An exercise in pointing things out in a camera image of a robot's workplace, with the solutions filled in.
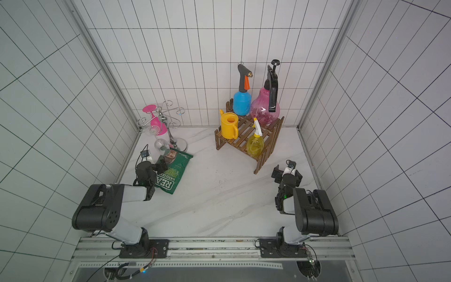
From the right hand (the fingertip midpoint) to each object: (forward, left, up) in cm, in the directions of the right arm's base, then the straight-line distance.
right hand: (281, 165), depth 92 cm
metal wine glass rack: (+13, +60, -1) cm, 62 cm away
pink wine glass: (+4, +62, +22) cm, 66 cm away
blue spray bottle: (+18, +22, +28) cm, 40 cm away
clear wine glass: (+3, +64, +9) cm, 65 cm away
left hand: (-1, +70, 0) cm, 70 cm away
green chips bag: (-1, +58, -1) cm, 58 cm away
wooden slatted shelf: (+24, +20, +7) cm, 32 cm away
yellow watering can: (+11, +29, +17) cm, 36 cm away
